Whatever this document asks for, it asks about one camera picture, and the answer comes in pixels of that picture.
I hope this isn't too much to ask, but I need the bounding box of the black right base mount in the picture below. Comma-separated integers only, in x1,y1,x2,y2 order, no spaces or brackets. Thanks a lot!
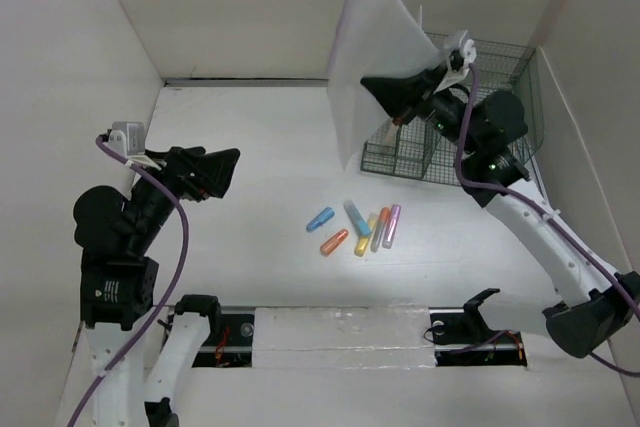
422,288,528,367

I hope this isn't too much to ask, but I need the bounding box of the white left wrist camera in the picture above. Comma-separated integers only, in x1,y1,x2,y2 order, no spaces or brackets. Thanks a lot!
107,121,146,158

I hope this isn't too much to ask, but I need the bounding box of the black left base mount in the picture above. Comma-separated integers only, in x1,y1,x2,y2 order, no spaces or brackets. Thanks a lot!
157,294,255,368

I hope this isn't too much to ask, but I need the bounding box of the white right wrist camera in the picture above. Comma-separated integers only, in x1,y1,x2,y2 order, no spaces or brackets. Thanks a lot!
439,30,477,90

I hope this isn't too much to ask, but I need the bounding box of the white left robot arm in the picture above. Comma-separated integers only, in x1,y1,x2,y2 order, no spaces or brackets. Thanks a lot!
69,147,240,426

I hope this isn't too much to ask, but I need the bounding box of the orange clear marker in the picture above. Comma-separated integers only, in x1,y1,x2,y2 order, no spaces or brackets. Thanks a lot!
377,207,390,235

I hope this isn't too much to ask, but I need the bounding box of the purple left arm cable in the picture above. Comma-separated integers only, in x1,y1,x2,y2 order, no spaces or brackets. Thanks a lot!
64,134,191,427

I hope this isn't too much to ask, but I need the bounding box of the light blue marker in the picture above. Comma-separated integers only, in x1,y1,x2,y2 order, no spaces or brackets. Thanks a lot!
343,200,371,237

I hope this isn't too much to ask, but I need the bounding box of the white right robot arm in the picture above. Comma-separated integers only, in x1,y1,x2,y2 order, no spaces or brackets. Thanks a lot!
360,70,639,358

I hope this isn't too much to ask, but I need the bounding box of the clear purple-zip document pouch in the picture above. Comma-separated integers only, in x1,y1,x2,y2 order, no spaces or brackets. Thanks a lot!
327,0,440,167

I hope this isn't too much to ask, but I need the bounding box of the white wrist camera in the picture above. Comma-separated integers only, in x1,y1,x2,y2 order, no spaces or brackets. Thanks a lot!
439,30,477,90
107,121,146,158

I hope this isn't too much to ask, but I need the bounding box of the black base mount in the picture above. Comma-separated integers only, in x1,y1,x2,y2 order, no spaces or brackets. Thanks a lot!
422,288,528,367
157,294,255,368

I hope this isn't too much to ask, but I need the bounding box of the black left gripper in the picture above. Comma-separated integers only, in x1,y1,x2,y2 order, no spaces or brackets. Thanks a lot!
129,141,240,248

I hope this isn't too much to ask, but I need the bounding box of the pink purple marker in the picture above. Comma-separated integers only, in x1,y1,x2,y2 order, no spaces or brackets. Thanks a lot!
382,204,401,249

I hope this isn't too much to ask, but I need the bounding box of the yellow capsule marker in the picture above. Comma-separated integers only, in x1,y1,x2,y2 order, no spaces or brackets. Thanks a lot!
354,232,372,257

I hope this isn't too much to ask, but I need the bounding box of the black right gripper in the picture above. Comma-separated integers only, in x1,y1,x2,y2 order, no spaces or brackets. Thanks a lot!
362,57,482,155

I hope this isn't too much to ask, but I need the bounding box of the green wire mesh organizer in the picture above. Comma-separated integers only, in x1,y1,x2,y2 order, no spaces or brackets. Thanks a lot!
360,34,544,185

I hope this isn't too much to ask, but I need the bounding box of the orange capsule marker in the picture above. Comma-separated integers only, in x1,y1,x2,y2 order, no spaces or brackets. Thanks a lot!
320,229,349,256

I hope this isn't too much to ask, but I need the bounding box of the blue capsule marker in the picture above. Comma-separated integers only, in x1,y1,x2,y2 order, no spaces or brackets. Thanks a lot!
306,207,335,233

